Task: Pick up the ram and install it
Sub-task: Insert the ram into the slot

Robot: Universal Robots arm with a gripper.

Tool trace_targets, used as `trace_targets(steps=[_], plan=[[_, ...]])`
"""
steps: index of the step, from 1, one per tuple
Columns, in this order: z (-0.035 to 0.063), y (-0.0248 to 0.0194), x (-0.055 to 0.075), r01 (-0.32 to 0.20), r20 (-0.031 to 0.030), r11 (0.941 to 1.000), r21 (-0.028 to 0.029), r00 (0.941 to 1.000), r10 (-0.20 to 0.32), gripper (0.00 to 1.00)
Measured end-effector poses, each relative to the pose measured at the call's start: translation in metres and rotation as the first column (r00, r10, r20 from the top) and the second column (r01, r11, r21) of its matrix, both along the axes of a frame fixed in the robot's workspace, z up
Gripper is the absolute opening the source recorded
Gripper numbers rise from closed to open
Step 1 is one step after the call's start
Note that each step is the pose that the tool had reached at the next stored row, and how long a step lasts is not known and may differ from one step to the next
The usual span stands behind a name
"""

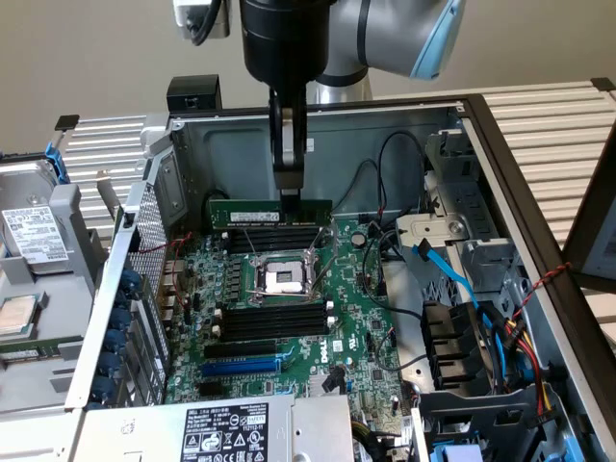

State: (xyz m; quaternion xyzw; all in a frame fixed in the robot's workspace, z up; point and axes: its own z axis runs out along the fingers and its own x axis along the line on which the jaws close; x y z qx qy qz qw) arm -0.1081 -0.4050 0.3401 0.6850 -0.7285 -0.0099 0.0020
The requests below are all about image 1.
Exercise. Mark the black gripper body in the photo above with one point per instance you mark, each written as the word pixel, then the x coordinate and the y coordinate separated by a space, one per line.
pixel 284 43

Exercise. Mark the green RAM stick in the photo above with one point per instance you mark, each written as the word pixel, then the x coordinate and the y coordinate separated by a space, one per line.
pixel 29 351
pixel 240 214

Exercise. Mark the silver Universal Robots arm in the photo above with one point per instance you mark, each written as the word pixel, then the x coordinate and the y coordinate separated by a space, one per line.
pixel 366 29

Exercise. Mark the white case label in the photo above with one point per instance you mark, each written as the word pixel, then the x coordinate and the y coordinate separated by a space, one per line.
pixel 311 144

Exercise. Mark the silver socket cover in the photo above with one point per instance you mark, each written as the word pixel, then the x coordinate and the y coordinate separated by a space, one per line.
pixel 332 238

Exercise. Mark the round coin battery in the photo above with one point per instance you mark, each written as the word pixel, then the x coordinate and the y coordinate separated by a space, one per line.
pixel 357 238

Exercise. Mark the open metal PC case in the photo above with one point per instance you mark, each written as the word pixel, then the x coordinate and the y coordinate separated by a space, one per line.
pixel 366 139

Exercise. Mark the CPU socket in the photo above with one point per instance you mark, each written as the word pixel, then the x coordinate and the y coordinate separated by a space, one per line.
pixel 281 276

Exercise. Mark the black box with port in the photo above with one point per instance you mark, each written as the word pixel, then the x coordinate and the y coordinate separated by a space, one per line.
pixel 192 89

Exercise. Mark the green Dell motherboard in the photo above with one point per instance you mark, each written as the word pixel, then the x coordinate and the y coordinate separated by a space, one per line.
pixel 346 289

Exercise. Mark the silver rear port stack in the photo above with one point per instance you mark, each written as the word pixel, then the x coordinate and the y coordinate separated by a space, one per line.
pixel 173 289

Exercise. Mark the long black expansion slot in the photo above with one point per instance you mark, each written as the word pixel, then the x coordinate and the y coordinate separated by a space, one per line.
pixel 240 349

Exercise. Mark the blue card retention knob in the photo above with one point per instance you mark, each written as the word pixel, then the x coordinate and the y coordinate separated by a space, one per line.
pixel 113 366
pixel 122 320
pixel 106 389
pixel 118 341
pixel 131 281

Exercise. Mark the blue expansion slot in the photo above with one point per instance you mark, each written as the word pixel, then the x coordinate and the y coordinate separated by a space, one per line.
pixel 240 368

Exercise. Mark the silver metal disk bay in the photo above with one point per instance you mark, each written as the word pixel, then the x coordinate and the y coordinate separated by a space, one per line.
pixel 481 250

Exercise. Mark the small silver chipset heat sink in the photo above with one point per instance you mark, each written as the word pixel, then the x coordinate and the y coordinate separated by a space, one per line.
pixel 317 385

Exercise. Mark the black plastic fan shroud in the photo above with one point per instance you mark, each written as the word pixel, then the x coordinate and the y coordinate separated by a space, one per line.
pixel 447 337

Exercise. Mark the short black expansion slot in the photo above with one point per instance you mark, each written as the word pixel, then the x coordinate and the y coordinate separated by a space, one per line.
pixel 210 390

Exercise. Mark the blue disk carrier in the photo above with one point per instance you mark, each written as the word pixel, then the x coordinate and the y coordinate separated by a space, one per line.
pixel 60 166

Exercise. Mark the black table end cap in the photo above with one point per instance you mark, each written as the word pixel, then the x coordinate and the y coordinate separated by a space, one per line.
pixel 604 84
pixel 67 122

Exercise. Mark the grey parts rack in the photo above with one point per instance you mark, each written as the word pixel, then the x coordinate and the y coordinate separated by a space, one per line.
pixel 72 308

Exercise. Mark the black power supply label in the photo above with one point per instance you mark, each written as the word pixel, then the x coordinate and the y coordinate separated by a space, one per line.
pixel 226 433

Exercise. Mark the silver hard disk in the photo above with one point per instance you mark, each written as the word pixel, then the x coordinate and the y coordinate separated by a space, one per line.
pixel 33 231

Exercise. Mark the silver power supply unit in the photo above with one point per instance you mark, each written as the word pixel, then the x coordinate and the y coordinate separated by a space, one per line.
pixel 144 433

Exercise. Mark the silver CPU chip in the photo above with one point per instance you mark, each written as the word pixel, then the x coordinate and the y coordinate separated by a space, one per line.
pixel 17 313

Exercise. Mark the black case side panel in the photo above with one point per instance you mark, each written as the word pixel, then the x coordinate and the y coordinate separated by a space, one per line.
pixel 592 216

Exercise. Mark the blue plastic tab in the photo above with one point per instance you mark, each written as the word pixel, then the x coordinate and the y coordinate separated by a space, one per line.
pixel 457 454

